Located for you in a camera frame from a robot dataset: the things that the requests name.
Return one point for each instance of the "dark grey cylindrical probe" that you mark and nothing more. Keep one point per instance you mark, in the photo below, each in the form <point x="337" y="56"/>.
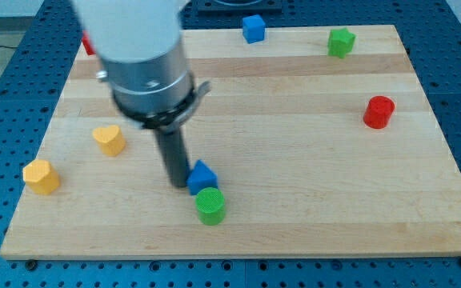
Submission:
<point x="175" y="158"/>

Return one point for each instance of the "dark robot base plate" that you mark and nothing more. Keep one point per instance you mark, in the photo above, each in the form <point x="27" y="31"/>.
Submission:
<point x="231" y="6"/>

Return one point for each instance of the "blue cube block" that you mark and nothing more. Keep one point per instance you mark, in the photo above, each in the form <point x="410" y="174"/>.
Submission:
<point x="254" y="28"/>

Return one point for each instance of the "yellow hexagon block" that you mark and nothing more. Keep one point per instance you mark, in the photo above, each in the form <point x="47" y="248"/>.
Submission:
<point x="41" y="177"/>

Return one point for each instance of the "green star block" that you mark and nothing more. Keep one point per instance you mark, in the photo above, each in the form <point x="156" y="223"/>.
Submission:
<point x="340" y="42"/>

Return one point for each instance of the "blue triangle block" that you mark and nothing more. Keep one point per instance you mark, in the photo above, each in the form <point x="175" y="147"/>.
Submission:
<point x="201" y="177"/>

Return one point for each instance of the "light wooden board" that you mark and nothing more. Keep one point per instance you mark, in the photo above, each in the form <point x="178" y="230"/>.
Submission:
<point x="282" y="127"/>

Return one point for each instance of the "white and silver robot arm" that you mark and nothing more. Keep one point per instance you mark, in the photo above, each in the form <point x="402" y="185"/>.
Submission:
<point x="139" y="43"/>

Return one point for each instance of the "green cylinder block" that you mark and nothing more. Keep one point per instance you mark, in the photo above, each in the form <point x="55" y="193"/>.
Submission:
<point x="211" y="206"/>

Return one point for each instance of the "yellow heart block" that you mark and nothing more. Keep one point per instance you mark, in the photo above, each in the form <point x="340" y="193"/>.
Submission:
<point x="110" y="140"/>

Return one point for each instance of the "red cylinder block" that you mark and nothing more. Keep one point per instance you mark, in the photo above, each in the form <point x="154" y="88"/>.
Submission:
<point x="378" y="112"/>

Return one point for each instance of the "red block behind arm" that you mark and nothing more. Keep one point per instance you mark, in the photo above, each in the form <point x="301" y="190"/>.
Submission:
<point x="87" y="44"/>

